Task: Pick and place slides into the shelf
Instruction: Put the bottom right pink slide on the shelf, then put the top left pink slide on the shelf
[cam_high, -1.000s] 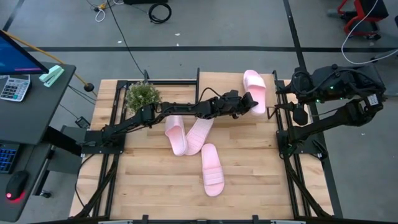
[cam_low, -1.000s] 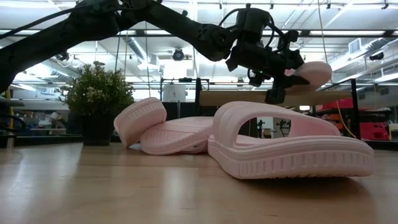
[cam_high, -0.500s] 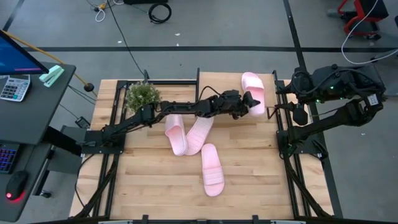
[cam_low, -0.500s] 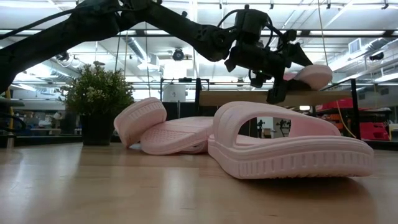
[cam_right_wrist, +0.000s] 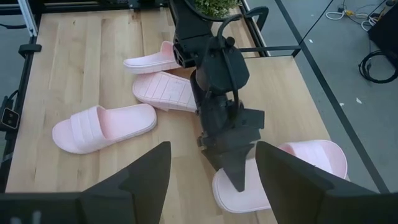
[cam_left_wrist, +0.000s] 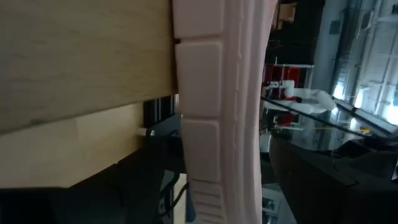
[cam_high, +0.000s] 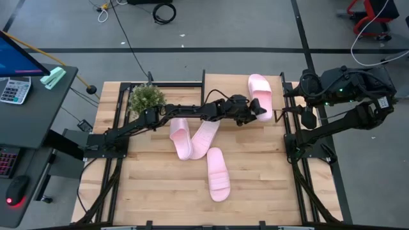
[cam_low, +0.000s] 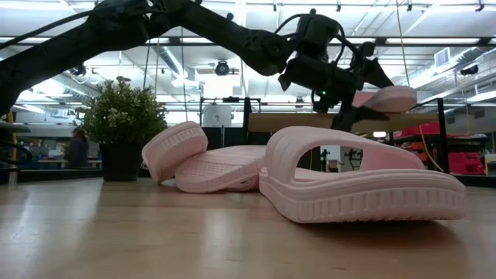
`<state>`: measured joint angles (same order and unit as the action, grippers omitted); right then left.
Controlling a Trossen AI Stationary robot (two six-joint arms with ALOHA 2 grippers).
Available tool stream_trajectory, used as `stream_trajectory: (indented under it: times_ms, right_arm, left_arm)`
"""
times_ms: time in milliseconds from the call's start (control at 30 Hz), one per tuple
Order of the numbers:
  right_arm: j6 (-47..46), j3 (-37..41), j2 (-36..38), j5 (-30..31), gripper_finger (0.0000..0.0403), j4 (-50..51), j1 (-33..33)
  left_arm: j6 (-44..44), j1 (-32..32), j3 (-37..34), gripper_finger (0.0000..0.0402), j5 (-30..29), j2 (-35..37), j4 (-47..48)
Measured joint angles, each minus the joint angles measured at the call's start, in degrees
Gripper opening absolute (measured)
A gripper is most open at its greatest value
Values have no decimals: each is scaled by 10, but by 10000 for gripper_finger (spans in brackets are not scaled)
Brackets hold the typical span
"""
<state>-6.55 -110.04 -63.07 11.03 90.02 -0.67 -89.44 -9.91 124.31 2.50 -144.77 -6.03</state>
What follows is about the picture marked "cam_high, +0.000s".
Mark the black power adapter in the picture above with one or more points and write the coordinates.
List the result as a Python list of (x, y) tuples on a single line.
[(85, 126)]

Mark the computer monitor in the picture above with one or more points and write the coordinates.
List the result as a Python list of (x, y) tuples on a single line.
[(16, 60)]

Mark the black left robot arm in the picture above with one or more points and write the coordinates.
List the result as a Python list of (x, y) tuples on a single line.
[(191, 111)]

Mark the mint green stapler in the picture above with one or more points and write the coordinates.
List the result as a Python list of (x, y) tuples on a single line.
[(52, 77)]

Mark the black aluminium rig frame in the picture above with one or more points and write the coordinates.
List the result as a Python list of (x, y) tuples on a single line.
[(179, 84)]

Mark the yellow slanted pole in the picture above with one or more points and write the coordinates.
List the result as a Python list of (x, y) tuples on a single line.
[(48, 56)]

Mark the green artificial plant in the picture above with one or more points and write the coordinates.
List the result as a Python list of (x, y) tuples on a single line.
[(146, 97)]

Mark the black round pole base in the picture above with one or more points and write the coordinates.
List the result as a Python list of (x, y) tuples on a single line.
[(91, 89)]

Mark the black office desk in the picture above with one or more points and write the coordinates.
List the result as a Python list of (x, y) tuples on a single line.
[(32, 121)]

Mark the wooden shelf with black frame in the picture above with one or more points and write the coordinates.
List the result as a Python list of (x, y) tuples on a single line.
[(230, 86)]

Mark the grey calculator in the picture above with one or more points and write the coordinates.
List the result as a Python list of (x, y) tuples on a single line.
[(14, 90)]

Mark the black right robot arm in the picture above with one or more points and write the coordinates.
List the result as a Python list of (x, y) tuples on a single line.
[(351, 118)]

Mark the black computer mouse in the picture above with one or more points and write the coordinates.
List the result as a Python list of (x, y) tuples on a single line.
[(16, 190)]

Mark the red and black chair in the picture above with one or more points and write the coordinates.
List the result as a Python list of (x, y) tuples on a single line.
[(370, 12)]

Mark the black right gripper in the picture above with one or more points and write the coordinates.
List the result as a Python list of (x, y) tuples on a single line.
[(311, 89)]

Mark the pink foam slide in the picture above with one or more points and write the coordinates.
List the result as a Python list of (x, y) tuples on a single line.
[(181, 139), (260, 87), (219, 175), (204, 140)]

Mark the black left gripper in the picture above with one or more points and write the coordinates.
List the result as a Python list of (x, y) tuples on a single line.
[(238, 108)]

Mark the backlit black keyboard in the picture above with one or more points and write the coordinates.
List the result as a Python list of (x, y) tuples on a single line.
[(8, 161)]

